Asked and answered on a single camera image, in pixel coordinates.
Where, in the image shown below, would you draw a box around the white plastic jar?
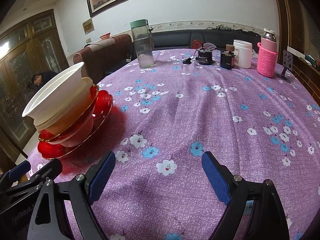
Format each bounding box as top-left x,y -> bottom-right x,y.
233,40 -> 253,69

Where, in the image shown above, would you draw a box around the clear green-lid water bottle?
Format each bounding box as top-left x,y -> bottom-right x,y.
130,19 -> 155,69

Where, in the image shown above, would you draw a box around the white paper bowl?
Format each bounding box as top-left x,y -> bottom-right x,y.
22,62 -> 84,126

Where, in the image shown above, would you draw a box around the red scalloped glass bowl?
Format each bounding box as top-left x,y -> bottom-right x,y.
38,85 -> 99,147

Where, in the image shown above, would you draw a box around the black leather sofa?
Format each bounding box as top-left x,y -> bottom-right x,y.
152,28 -> 261,52

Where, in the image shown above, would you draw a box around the black phone stand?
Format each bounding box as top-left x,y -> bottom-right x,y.
276,50 -> 293,84

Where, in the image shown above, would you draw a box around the seated person dark clothes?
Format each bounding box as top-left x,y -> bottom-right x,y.
31,71 -> 57,89

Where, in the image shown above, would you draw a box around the brown armchair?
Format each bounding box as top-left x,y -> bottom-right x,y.
73,34 -> 133,84

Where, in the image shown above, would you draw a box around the red plastic bag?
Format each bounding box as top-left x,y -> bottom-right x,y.
191,40 -> 203,49

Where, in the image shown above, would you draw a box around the pink knit-sleeve bottle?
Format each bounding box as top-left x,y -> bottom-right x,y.
257,28 -> 278,78

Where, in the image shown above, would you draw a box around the large red glass plate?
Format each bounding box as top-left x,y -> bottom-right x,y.
37,86 -> 113,160

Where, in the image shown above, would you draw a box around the wooden glass-panel cabinet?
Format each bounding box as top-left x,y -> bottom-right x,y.
1,9 -> 68,163

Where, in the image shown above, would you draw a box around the black cylindrical jar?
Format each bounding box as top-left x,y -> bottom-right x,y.
196,48 -> 213,66

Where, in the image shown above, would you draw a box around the cream plastic bowl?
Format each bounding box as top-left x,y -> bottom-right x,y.
34,77 -> 93,135

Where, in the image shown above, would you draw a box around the small black jar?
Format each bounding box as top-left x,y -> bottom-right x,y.
220,44 -> 235,69

